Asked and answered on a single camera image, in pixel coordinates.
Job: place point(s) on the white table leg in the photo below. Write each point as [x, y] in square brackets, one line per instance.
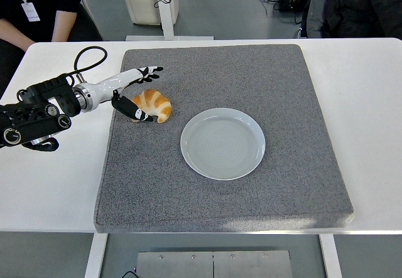
[330, 256]
[95, 256]

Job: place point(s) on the person in dark jacket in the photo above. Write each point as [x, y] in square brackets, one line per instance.
[355, 5]

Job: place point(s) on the pale grey round plate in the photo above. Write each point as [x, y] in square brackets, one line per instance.
[223, 144]

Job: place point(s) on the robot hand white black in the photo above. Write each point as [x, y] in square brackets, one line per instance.
[110, 85]

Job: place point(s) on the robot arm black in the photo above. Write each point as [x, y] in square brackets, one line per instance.
[44, 87]

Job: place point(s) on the grey metal plate with screws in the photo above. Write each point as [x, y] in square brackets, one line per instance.
[213, 264]

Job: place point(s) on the grey fabric mat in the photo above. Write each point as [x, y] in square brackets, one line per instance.
[220, 71]

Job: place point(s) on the croissant bread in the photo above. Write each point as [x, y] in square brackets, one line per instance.
[157, 102]

